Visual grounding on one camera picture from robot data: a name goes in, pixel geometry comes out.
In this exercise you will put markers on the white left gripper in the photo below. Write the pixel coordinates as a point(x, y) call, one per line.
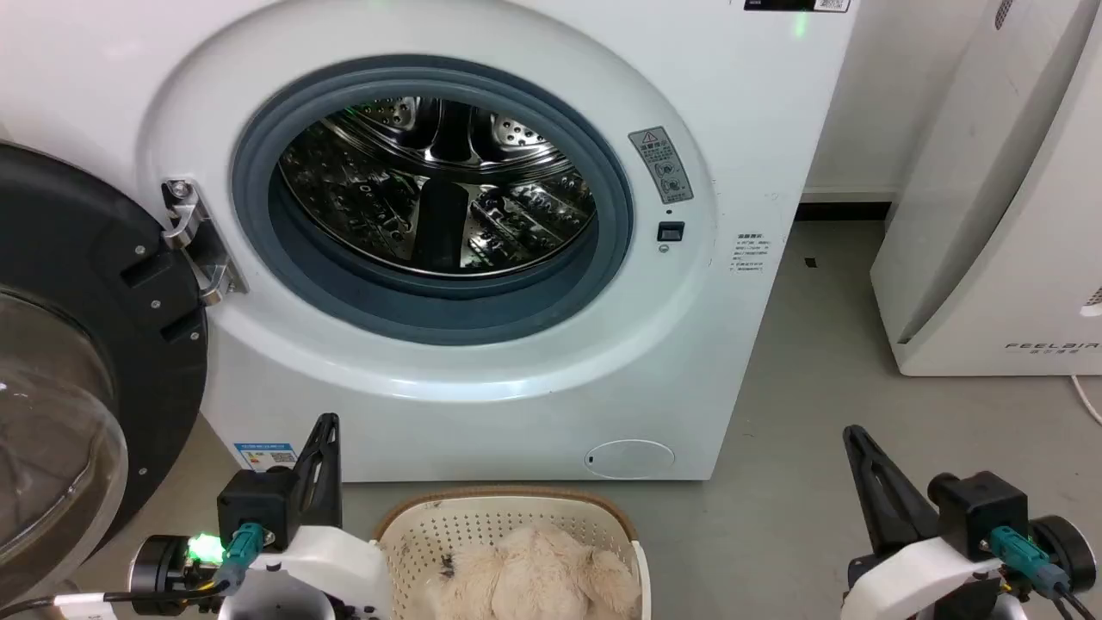
point(331, 568)

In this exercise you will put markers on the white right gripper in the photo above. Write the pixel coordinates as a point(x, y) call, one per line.
point(921, 581)

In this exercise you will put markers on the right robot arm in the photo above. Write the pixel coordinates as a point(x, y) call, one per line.
point(1072, 551)

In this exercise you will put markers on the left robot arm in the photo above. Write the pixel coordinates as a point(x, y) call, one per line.
point(159, 573)

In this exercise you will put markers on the beige fluffy plush item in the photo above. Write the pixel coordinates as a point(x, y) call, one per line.
point(534, 577)

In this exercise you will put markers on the metal washing machine door hinge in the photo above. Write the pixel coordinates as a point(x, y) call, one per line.
point(203, 251)

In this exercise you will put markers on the stainless steel washing machine drum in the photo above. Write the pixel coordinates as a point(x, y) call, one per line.
point(516, 207)

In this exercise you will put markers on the black round washer door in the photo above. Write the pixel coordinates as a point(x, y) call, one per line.
point(77, 232)

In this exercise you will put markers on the blue energy label sticker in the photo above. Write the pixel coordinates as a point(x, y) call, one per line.
point(263, 456)

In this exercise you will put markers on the cream perforated laundry basket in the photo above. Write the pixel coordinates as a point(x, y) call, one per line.
point(482, 521)

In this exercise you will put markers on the oval white filter cover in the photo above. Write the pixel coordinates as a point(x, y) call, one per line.
point(629, 459)

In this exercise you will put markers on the grey rubber door gasket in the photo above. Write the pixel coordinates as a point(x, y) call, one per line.
point(251, 191)

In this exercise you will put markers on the white air purifier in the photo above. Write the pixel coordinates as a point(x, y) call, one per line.
point(1016, 198)

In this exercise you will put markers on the black door latch socket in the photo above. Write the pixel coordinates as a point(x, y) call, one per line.
point(671, 232)

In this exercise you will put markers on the white front-load washing machine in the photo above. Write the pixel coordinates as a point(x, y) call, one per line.
point(758, 129)

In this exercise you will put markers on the grey warning sticker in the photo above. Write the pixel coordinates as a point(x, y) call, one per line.
point(661, 165)

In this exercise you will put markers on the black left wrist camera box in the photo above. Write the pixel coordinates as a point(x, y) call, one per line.
point(256, 504)

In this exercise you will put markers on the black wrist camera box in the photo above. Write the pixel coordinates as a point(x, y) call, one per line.
point(981, 508)
point(256, 504)

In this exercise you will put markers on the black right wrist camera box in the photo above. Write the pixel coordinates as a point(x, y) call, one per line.
point(981, 508)

